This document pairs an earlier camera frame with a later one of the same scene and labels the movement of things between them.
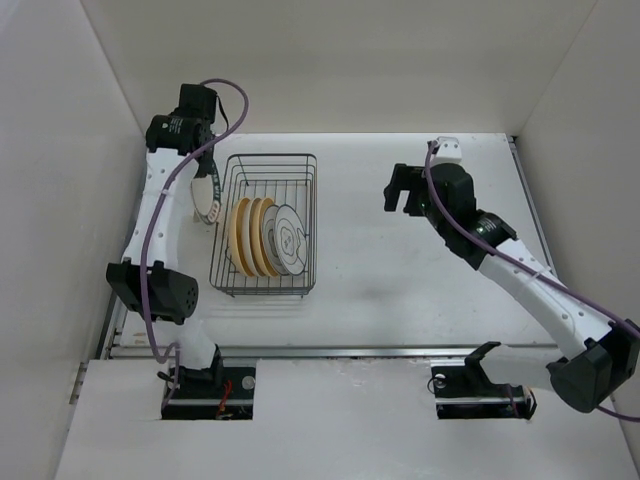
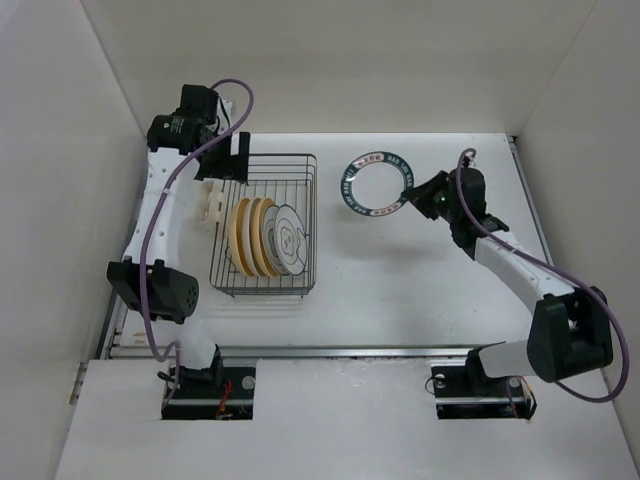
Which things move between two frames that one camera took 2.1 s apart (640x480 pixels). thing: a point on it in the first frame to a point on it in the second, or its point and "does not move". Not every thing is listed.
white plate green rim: [207, 196] to [373, 183]
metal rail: [340, 350] does not move
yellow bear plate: [237, 239] does not move
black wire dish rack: [289, 179] does not move
